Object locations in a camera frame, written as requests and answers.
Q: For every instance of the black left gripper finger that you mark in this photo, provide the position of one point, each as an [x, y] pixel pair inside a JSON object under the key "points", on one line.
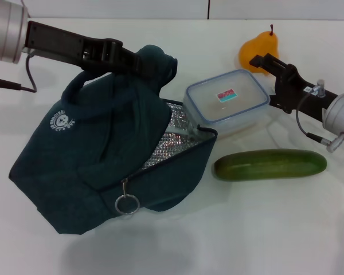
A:
{"points": [[123, 55], [126, 71]]}

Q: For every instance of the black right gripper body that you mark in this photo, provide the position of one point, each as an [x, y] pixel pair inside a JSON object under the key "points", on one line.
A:
{"points": [[304, 100]]}

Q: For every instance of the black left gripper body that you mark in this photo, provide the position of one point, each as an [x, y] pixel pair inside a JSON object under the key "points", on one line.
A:
{"points": [[60, 46]]}

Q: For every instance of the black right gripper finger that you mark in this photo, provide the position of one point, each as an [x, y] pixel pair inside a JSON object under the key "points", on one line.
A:
{"points": [[279, 104], [268, 63]]}

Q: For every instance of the orange yellow pear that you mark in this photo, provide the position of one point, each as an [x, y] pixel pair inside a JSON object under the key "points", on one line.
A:
{"points": [[261, 48]]}

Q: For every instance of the clear plastic container blue rim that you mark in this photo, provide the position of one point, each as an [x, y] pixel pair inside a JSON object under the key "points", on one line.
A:
{"points": [[232, 109]]}

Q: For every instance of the green cucumber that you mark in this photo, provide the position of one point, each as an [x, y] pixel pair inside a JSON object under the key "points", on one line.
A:
{"points": [[269, 165]]}

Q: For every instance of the dark teal insulated lunch bag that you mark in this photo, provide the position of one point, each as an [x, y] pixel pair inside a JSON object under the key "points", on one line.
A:
{"points": [[60, 172]]}

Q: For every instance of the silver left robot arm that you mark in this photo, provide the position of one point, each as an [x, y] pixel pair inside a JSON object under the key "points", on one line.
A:
{"points": [[5, 34]]}

